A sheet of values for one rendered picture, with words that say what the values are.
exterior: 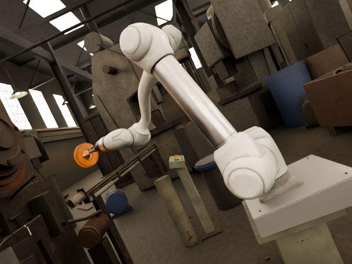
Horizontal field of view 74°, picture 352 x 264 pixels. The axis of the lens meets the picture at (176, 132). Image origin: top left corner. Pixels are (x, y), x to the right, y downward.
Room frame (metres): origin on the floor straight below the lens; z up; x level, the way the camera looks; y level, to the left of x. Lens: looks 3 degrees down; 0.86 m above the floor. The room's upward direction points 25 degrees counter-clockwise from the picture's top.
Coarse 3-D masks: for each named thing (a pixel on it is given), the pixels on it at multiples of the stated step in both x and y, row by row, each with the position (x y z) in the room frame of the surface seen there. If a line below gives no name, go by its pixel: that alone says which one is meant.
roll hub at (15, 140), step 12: (0, 120) 1.09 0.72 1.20; (0, 132) 1.03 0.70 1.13; (12, 132) 1.13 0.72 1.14; (0, 144) 1.00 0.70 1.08; (12, 144) 1.07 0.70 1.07; (24, 144) 1.16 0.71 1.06; (0, 156) 0.99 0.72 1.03; (12, 156) 1.06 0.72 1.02; (24, 156) 1.12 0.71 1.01; (0, 168) 0.99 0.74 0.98
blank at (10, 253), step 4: (8, 248) 0.54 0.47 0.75; (0, 252) 0.54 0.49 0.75; (4, 252) 0.53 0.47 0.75; (8, 252) 0.53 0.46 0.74; (12, 252) 0.52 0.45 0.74; (0, 256) 0.52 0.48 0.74; (4, 256) 0.52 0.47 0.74; (8, 256) 0.52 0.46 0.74; (12, 256) 0.52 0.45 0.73; (16, 256) 0.52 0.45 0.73; (0, 260) 0.51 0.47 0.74; (4, 260) 0.51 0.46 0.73; (8, 260) 0.51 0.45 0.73; (12, 260) 0.51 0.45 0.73; (16, 260) 0.51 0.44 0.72
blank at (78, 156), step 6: (84, 144) 1.47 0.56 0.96; (90, 144) 1.50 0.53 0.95; (78, 150) 1.42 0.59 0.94; (84, 150) 1.46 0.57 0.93; (78, 156) 1.41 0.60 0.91; (90, 156) 1.50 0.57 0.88; (96, 156) 1.50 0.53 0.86; (78, 162) 1.41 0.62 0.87; (84, 162) 1.43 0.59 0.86; (90, 162) 1.46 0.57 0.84
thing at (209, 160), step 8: (200, 160) 2.10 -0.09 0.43; (208, 160) 1.95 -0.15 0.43; (200, 168) 1.90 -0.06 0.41; (208, 168) 1.87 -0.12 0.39; (216, 168) 1.88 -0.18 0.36; (208, 176) 1.91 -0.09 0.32; (216, 176) 1.88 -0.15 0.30; (208, 184) 1.95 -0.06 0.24; (216, 184) 1.89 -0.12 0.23; (224, 184) 1.88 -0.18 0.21; (216, 192) 1.91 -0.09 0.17; (224, 192) 1.88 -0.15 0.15; (216, 200) 1.94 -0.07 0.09; (224, 200) 1.89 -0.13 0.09; (232, 200) 1.88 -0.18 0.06; (240, 200) 1.90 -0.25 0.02; (224, 208) 1.91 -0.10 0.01
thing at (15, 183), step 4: (24, 160) 1.23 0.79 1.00; (24, 164) 1.22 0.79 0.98; (24, 168) 1.20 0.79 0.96; (24, 172) 1.19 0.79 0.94; (20, 176) 1.15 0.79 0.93; (16, 180) 1.12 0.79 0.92; (20, 180) 1.14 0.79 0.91; (8, 184) 1.06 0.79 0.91; (12, 184) 1.08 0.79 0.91; (16, 184) 1.10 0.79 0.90; (0, 188) 1.01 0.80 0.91; (4, 188) 1.03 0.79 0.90; (8, 188) 1.05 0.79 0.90; (12, 188) 1.07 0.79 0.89; (0, 192) 1.00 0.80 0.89; (4, 192) 1.02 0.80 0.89
